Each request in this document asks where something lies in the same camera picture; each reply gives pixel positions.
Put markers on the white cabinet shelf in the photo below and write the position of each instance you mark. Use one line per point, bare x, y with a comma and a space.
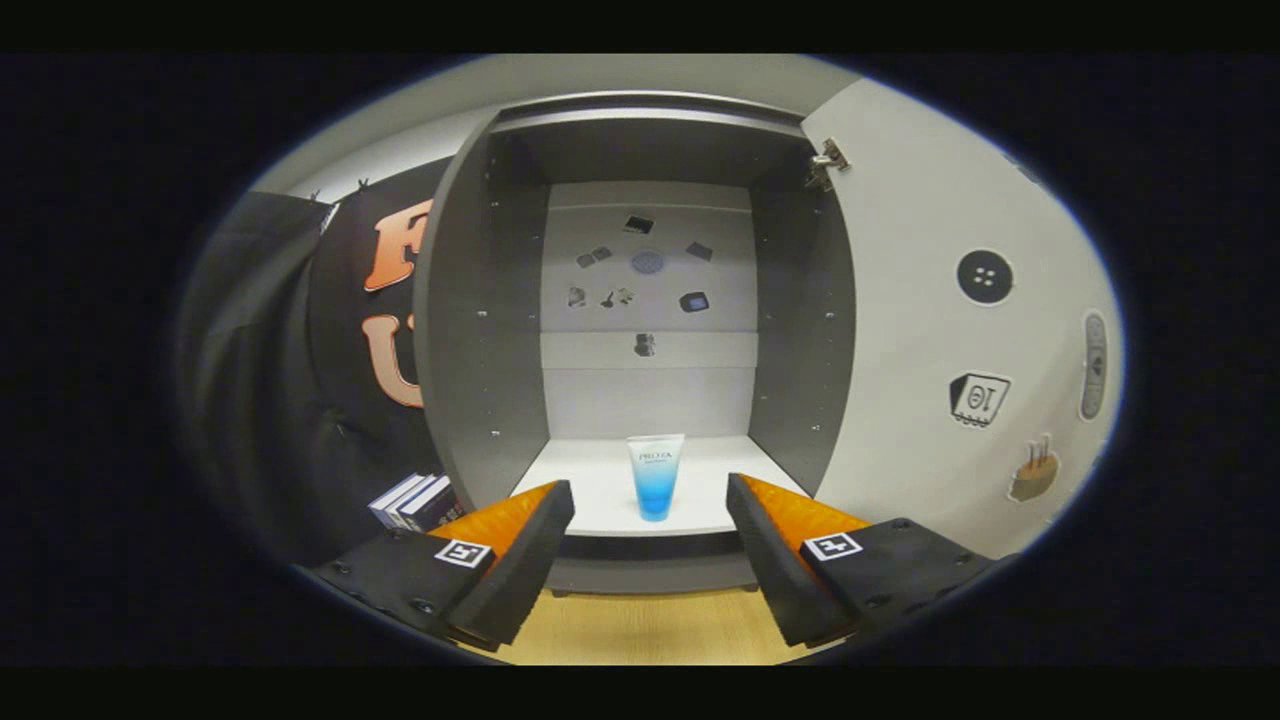
590, 480

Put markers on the blue and white tube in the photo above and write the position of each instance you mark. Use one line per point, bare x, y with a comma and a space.
655, 480

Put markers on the light grey cabinet door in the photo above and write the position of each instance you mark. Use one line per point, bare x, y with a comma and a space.
900, 300

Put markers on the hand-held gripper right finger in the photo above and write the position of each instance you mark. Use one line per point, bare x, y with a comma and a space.
775, 560

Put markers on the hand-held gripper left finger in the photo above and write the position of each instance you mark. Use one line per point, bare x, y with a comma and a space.
530, 560

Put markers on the dark blue book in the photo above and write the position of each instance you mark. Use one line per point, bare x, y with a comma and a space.
438, 505

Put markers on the white spine book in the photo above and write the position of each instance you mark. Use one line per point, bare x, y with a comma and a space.
408, 502

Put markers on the black backdrop cloth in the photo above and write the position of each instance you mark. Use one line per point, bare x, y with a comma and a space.
260, 380

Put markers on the metal door hinge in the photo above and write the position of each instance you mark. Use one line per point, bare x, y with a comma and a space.
826, 162

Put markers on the grey cabinet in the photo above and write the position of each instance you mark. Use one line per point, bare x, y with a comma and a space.
480, 350

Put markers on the light blue book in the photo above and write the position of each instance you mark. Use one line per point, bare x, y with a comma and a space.
388, 498

